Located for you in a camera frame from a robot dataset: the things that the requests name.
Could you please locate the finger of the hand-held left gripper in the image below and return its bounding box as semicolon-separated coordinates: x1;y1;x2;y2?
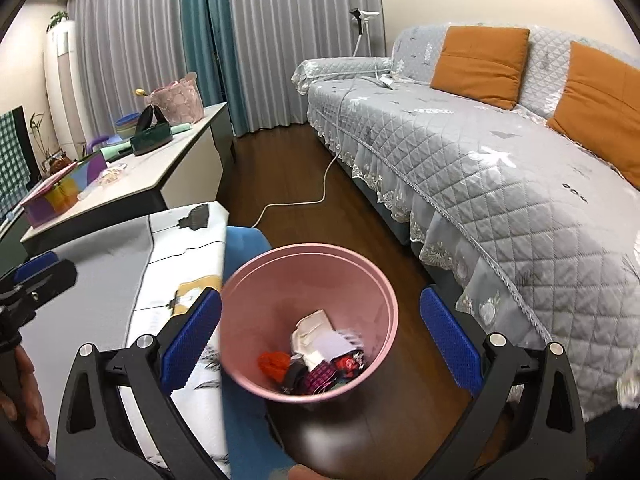
0;259;78;321
12;251;60;283

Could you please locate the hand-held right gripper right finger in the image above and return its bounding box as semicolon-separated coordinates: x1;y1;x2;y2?
419;285;588;480

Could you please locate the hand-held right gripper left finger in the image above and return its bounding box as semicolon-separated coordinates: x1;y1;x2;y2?
54;287;223;480

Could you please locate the pink plastic bin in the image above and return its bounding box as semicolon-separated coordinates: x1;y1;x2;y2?
219;243;399;406

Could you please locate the red black wrapper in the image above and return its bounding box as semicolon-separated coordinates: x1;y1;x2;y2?
334;354;366;378

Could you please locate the pale green snack packet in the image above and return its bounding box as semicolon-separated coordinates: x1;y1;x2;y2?
291;310;336;366

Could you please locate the pink striped wrapper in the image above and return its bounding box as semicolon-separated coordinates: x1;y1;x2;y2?
302;362;338;395

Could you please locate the person's left hand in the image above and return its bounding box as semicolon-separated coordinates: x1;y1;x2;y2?
0;345;52;461

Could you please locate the grey green television cabinet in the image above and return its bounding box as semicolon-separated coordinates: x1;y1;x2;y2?
0;212;26;276

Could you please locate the colourful box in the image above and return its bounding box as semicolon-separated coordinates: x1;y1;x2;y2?
20;152;108;228

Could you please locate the green checkered cloth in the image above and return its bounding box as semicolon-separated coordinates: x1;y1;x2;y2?
0;110;28;221

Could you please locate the black television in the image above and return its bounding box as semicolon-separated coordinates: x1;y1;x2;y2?
0;105;41;221

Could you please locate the clear plastic packet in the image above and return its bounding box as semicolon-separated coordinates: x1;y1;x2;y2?
95;165;128;186

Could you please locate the thin green plant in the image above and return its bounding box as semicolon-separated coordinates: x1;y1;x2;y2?
29;112;51;161

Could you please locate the white coffee table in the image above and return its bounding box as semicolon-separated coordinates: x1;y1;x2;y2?
20;101;236;256

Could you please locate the stack of coloured bowls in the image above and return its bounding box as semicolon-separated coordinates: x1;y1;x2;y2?
114;112;143;138

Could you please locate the white standing air conditioner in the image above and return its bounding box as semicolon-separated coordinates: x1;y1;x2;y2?
42;20;91;161

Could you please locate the grey quilted sofa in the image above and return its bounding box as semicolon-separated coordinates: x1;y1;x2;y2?
291;22;640;421

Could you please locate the pink basket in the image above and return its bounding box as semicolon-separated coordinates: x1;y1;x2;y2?
150;71;206;127

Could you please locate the grey curtain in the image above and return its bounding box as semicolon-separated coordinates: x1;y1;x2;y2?
225;0;387;133
66;0;187;143

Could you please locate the orange cushion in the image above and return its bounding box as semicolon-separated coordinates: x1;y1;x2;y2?
546;41;640;190
430;26;531;111

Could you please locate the teal curtain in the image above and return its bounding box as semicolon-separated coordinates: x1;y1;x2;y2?
179;0;236;136

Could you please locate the white floor lamp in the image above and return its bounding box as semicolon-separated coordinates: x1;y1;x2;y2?
349;8;381;58

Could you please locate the purple handle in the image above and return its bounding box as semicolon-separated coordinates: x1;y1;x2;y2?
82;134;108;158

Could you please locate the white power cable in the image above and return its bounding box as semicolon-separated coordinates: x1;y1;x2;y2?
250;77;386;231

